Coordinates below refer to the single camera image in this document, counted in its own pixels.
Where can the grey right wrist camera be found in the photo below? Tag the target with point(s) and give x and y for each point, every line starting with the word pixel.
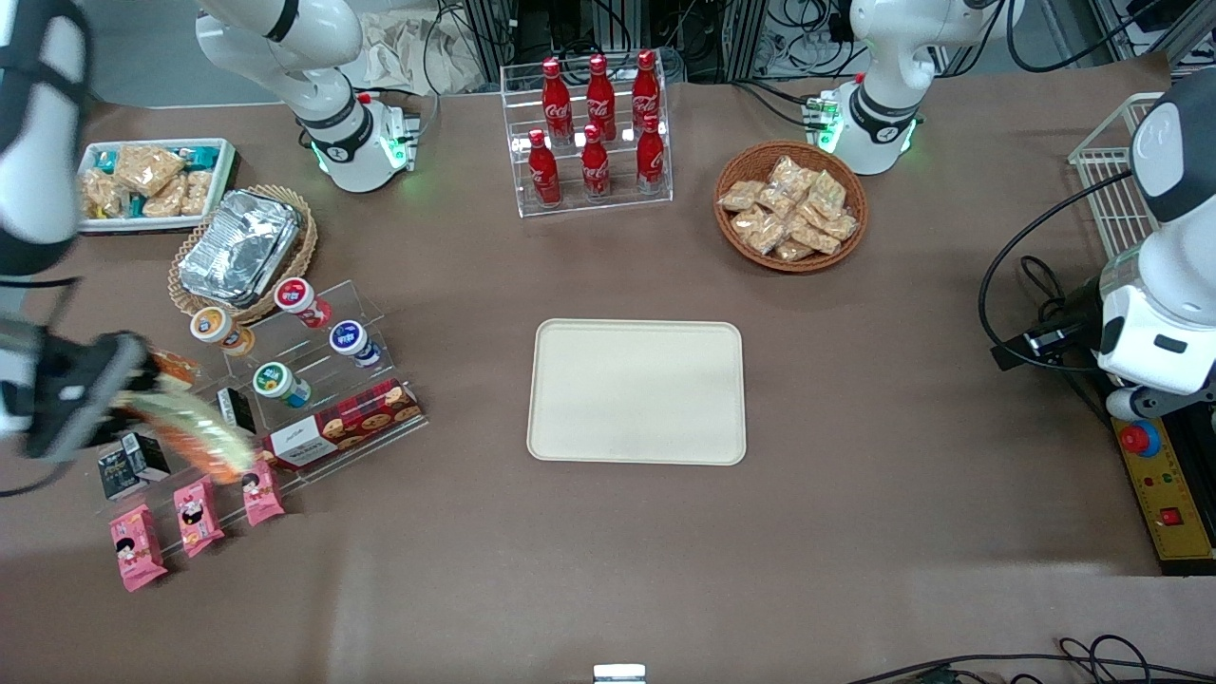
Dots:
pixel 81 394

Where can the large puffed grain snack packet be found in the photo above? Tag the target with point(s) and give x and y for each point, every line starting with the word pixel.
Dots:
pixel 147 166

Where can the silver foil food container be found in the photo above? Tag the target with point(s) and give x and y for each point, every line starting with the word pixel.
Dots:
pixel 237 247

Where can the red cola bottle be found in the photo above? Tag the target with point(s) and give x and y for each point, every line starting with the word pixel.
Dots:
pixel 600 90
pixel 596 171
pixel 646 85
pixel 557 95
pixel 651 161
pixel 544 176

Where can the clear wrapped rice cracker packet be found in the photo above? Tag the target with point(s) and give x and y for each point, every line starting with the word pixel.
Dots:
pixel 760 230
pixel 815 236
pixel 741 195
pixel 828 193
pixel 842 226
pixel 793 251
pixel 776 202
pixel 790 176

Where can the pink cartoon snack packet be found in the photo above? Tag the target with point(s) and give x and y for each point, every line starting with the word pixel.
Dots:
pixel 138 549
pixel 199 516
pixel 261 494

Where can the oval brown wicker basket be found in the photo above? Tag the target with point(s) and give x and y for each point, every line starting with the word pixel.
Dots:
pixel 302 256

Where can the black clamp bracket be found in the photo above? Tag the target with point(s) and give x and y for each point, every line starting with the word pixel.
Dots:
pixel 1040 342

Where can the small black drink carton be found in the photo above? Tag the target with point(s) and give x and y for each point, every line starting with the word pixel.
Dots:
pixel 116 477
pixel 149 458
pixel 235 404

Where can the sandwich with green filling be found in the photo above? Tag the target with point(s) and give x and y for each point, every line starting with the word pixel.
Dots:
pixel 195 432

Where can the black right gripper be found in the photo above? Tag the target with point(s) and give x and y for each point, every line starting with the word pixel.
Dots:
pixel 106 410

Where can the blue lid yogurt cup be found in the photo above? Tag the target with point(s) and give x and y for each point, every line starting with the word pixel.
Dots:
pixel 350 338

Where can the teal snack packet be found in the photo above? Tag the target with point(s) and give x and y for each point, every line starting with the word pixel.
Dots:
pixel 201 155
pixel 104 160

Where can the round brown wicker basket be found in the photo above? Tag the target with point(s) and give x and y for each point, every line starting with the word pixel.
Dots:
pixel 736 242

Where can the crumpled white cloth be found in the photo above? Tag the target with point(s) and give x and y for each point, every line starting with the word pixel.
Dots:
pixel 408 52

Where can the red tartan cookie box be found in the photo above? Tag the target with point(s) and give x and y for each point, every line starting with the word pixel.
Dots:
pixel 347 423

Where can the aluminium frame rack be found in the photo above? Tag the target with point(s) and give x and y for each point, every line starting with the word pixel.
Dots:
pixel 722 38

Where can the orange lid yogurt cup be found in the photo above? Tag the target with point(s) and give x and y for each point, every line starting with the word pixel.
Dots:
pixel 214 326

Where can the cream rectangular tray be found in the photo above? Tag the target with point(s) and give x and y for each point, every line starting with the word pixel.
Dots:
pixel 636 391

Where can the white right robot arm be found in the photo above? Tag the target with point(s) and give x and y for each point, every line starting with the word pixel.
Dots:
pixel 323 95

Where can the clear acrylic bottle rack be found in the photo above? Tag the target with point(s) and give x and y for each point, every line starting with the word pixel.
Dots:
pixel 622 204

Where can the white rectangular snack tray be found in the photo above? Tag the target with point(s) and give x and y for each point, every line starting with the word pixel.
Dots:
pixel 226 171

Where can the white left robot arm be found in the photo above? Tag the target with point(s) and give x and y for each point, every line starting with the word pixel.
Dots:
pixel 883 57

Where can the yellow emergency stop box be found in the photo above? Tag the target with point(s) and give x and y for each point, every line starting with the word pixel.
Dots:
pixel 1173 503

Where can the green lid yogurt cup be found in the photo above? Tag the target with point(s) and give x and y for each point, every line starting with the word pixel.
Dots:
pixel 275 382

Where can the red lid yogurt cup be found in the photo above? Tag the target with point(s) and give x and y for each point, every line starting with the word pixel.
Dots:
pixel 299 296

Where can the clear acrylic tiered display stand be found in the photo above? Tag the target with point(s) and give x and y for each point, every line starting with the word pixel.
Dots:
pixel 323 375

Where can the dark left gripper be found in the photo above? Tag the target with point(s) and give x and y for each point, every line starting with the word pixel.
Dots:
pixel 1080 310

